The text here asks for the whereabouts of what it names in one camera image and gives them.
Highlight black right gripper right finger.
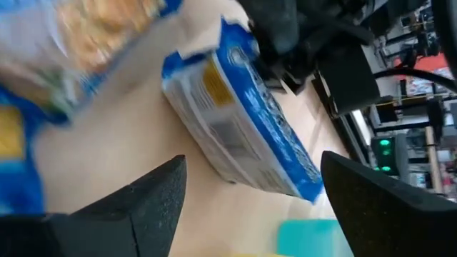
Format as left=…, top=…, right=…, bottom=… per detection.
left=320, top=150, right=457, bottom=257

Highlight black box green lights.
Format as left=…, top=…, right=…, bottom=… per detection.
left=371, top=135, right=401, bottom=176

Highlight blue Maruchan noodle pack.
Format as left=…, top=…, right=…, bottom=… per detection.
left=0, top=0, right=183, bottom=217
left=161, top=16, right=325, bottom=205

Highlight teal plastic container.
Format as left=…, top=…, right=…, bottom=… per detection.
left=277, top=218, right=354, bottom=257

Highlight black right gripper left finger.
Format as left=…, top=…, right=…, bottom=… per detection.
left=0, top=153, right=189, bottom=257

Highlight black aluminium table frame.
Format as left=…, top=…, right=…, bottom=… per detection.
left=310, top=76, right=372, bottom=168

